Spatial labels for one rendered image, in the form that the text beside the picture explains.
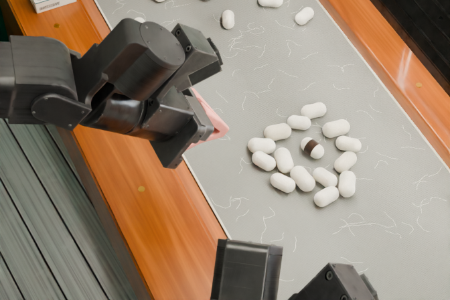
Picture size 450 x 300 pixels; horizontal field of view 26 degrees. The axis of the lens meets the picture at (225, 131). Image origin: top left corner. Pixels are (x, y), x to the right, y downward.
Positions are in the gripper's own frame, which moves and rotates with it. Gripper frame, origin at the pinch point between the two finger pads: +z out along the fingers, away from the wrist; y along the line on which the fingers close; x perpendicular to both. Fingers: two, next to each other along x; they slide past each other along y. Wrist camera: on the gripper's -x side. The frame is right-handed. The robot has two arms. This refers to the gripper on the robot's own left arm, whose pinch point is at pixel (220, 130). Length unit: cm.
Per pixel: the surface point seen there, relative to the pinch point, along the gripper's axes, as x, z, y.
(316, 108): -3.5, 18.6, 5.1
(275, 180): 3.4, 11.0, -3.0
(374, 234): -0.5, 17.9, -14.4
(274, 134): 1.2, 13.5, 3.5
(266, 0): -5.6, 21.4, 26.5
